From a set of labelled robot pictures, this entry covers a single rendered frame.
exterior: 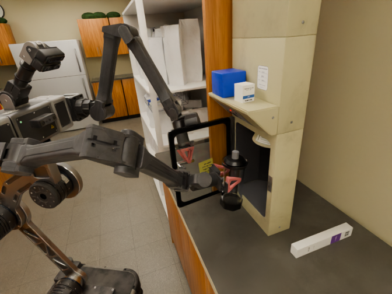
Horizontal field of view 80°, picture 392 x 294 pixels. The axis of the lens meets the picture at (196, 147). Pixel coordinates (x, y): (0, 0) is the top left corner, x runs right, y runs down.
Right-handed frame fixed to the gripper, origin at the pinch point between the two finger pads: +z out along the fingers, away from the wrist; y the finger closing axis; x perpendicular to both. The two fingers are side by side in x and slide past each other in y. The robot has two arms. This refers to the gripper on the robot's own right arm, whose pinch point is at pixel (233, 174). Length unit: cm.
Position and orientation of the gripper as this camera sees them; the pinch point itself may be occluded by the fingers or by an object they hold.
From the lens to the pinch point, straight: 102.4
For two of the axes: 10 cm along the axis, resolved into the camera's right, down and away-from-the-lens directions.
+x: 0.0, 9.0, 4.3
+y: -3.9, -3.9, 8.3
